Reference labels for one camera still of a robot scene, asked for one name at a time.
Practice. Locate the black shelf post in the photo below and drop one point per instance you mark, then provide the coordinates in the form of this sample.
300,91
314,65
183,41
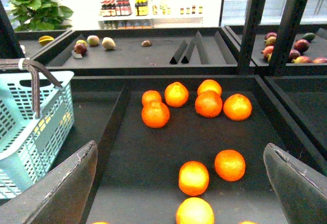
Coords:
254,12
289,24

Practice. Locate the orange bottom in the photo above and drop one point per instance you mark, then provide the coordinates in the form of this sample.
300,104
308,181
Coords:
195,210

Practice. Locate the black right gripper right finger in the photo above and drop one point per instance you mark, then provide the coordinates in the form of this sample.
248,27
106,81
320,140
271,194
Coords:
300,189

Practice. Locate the yellow mango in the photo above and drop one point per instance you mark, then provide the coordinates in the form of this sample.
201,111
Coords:
53,121

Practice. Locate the orange front right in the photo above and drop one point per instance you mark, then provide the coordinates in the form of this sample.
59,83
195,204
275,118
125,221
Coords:
230,165

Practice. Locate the orange back right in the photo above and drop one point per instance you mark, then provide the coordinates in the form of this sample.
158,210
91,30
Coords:
237,107

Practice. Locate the black shelf post left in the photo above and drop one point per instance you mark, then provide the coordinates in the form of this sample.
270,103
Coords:
254,12

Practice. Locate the shelf of sauce bottles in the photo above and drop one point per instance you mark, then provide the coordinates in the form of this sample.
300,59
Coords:
147,8

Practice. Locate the brown basket handle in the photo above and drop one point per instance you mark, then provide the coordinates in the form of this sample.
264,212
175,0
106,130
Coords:
34,68

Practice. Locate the light blue plastic basket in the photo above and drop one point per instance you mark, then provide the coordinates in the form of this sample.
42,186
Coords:
25,157

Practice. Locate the green avocado far tray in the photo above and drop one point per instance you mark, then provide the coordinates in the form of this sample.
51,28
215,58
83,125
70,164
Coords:
309,37

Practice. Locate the orange front centre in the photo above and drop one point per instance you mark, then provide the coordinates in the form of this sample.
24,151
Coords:
193,178

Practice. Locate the orange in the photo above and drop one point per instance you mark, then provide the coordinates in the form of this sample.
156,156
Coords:
230,165
193,178
195,210
237,107

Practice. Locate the green potted plant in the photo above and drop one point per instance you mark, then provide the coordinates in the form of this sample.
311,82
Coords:
40,15

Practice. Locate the orange back left large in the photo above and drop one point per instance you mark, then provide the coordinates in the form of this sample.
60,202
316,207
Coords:
155,114

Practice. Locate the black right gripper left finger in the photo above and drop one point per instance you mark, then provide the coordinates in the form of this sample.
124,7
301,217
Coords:
61,196

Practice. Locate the black shelf post right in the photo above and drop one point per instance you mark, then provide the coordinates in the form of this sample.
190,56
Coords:
289,24

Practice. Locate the white zip tie right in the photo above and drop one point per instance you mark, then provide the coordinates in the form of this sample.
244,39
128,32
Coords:
21,63

